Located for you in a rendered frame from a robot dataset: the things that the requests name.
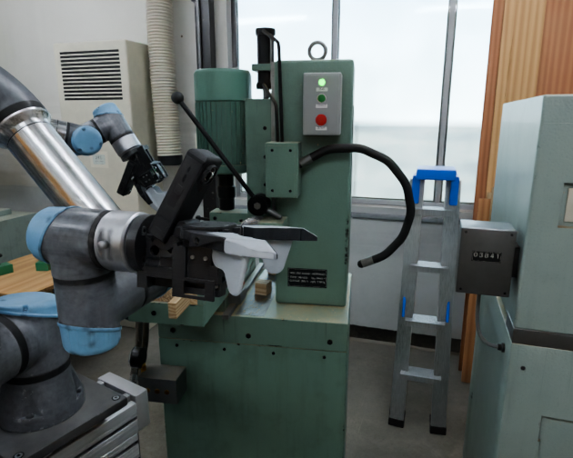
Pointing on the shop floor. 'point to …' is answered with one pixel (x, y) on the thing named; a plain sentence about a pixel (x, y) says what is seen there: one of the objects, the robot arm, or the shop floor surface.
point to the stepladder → (450, 212)
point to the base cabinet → (256, 401)
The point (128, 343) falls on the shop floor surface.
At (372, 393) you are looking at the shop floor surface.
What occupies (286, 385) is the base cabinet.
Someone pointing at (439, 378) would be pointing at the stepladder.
